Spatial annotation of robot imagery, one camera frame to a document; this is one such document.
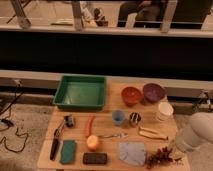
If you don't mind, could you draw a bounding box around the dark red grape bunch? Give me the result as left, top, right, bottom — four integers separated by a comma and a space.
146, 147, 173, 169

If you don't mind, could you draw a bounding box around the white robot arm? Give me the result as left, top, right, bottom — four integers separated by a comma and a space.
168, 112, 213, 160

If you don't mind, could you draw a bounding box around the white paper cup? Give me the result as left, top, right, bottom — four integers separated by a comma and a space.
156, 102, 174, 121

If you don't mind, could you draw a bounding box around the metal cup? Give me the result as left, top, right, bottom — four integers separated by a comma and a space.
129, 112, 141, 127

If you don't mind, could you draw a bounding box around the blue plastic cup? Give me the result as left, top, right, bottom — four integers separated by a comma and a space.
112, 110, 125, 126

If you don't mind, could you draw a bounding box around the banana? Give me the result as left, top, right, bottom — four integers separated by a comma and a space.
138, 127, 168, 140

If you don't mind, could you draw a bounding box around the blue cloth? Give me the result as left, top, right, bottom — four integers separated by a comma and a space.
118, 142, 146, 166

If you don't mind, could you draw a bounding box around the purple bowl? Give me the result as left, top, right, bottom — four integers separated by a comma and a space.
143, 83, 165, 103

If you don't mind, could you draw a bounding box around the red bowl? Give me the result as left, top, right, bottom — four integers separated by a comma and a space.
121, 87, 143, 107

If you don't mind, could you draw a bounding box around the orange carrot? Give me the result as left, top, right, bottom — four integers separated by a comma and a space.
85, 116, 95, 137

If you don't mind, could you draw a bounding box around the green sponge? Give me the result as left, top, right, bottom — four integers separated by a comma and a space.
60, 140, 76, 164

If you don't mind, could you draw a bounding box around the small black binder clip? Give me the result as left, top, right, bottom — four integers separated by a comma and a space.
64, 115, 74, 127

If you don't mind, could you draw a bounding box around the green plastic tray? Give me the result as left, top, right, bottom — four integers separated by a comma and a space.
53, 76, 106, 110

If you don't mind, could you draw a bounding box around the red handled tool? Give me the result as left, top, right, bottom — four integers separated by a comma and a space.
54, 120, 65, 138

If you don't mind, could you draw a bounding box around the black handled knife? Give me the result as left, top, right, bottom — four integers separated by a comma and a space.
50, 129, 60, 161

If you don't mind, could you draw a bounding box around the black cable on floor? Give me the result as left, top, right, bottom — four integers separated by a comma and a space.
0, 79, 30, 154

